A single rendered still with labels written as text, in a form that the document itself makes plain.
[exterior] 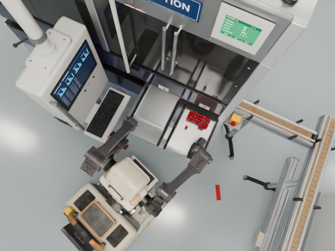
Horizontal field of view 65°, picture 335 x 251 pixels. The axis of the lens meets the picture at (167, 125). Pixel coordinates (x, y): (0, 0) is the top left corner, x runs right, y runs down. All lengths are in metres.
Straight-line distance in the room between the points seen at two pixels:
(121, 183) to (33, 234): 1.77
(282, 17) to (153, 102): 1.31
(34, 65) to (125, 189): 0.84
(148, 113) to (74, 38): 0.81
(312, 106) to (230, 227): 1.71
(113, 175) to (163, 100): 0.85
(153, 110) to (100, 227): 0.95
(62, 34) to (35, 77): 0.28
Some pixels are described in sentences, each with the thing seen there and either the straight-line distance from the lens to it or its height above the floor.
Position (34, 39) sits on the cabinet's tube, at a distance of 1.50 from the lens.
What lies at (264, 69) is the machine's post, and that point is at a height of 1.77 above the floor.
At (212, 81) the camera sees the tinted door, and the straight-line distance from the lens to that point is 1.65.
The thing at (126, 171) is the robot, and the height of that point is 1.37.
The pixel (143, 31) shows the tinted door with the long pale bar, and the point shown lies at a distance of 1.53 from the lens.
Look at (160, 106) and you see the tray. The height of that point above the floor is 0.88.
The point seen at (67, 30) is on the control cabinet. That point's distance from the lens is 1.71.
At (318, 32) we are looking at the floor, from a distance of 4.09.
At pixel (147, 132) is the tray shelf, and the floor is 0.88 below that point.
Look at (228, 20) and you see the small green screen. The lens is 1.16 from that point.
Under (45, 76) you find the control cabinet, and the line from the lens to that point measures 1.61.
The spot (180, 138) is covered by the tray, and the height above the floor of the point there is 0.88.
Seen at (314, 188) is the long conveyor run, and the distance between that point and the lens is 2.28.
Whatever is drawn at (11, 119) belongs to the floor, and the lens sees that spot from 3.43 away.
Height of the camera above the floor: 2.89
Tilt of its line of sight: 75 degrees down
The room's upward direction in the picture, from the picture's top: 8 degrees clockwise
